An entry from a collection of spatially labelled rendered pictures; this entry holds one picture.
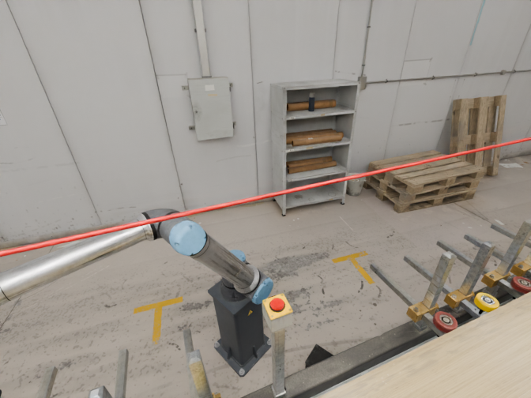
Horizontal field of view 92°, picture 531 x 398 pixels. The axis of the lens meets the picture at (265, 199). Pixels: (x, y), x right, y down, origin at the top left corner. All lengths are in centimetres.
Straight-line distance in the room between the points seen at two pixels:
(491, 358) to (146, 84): 315
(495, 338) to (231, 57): 294
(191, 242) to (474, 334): 113
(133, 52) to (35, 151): 141
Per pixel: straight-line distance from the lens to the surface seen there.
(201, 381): 97
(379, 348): 144
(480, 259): 151
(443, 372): 123
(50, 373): 141
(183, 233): 93
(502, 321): 150
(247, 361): 210
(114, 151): 332
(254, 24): 319
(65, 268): 103
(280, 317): 82
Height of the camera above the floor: 188
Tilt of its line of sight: 30 degrees down
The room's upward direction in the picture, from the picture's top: 2 degrees counter-clockwise
